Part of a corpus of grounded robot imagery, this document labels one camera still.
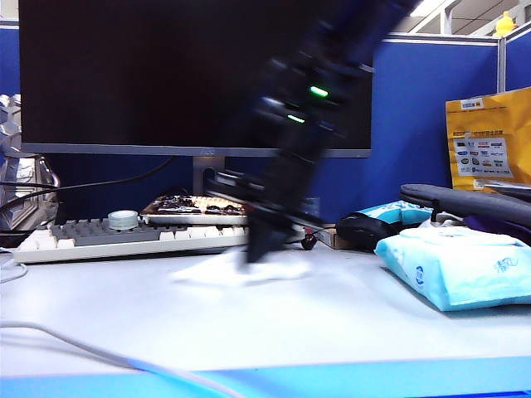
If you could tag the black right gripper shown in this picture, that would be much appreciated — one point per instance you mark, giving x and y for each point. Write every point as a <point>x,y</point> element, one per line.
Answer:
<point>286,186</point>

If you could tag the white wet wipe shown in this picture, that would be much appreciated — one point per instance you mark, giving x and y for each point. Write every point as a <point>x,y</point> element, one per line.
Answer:
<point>269,271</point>

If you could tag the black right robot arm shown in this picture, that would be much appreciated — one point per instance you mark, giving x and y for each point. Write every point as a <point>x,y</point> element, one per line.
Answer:
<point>332,49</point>

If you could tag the loose red cherry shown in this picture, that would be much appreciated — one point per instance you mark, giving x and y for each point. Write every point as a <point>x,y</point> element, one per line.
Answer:
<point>309,242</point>

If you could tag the gold foil cherry tray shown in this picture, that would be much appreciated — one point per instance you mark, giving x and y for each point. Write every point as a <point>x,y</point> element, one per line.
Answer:
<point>186,207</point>

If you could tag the light blue wet wipes pack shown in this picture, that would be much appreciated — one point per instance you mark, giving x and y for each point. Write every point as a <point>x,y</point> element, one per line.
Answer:
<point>456,273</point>

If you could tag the clear plastic cup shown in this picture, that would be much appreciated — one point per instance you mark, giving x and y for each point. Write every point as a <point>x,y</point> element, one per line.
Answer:
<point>314,207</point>

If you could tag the small cardboard box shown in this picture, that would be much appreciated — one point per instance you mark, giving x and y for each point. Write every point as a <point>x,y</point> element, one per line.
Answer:
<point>332,238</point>

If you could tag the black computer mouse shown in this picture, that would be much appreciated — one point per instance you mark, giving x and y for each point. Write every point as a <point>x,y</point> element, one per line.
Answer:
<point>365,232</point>

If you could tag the silver monitor stand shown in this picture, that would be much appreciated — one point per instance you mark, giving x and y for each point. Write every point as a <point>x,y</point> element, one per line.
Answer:
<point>203,163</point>

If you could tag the small blue tissue pack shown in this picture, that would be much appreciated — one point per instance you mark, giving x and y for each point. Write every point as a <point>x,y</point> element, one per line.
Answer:
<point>398,211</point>

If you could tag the translucent tape roll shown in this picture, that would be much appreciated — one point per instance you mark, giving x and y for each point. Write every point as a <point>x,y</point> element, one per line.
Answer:
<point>122,221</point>

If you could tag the white and grey keyboard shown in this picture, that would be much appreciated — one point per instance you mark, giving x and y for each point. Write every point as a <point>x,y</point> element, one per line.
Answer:
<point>103,238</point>

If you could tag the grey fabric pouch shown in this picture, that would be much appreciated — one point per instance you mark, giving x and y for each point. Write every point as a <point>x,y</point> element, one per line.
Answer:
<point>469,203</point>

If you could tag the black computer monitor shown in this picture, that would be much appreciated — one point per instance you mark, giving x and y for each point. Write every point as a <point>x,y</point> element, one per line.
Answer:
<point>145,74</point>

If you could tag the purple cloth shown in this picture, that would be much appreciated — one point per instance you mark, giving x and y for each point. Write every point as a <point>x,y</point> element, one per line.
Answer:
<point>498,228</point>

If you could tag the yellow printed bag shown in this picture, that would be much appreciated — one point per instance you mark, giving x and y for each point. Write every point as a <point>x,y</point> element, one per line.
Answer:
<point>489,137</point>

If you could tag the silver robot figurine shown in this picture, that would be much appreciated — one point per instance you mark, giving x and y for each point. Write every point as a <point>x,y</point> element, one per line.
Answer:
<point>20,199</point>

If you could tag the yellow rubber duck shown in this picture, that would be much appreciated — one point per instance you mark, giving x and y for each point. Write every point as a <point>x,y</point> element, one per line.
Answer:
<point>506,25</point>

